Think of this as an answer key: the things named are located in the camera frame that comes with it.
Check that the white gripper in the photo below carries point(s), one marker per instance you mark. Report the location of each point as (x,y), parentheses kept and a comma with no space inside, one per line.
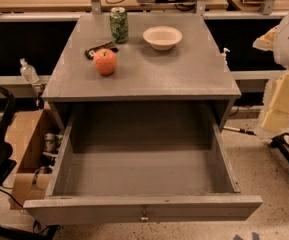
(277,119)

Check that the grey top drawer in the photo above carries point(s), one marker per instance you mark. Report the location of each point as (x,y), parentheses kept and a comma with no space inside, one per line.
(120,159)

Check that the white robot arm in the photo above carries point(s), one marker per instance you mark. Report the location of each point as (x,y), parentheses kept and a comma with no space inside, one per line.
(277,41)

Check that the white pump bottle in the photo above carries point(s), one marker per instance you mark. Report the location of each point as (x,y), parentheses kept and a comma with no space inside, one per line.
(225,54)

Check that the white paper bowl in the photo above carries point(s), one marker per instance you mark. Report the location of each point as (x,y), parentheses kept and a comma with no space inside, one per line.
(162,38)

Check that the grey wooden cabinet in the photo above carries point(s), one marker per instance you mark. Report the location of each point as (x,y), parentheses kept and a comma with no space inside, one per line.
(193,69)

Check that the red apple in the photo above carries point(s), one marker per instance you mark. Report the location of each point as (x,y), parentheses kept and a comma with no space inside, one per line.
(105,62)

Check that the green soda can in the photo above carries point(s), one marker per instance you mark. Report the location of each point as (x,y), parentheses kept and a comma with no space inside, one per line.
(119,24)

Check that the dark snack bar wrapper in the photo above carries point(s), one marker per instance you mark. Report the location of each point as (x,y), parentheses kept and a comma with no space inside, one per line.
(90,53)

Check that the cardboard box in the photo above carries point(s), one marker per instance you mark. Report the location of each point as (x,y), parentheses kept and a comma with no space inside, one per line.
(27,139)

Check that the clear plastic bottle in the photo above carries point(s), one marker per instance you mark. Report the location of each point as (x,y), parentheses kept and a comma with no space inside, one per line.
(28,72)

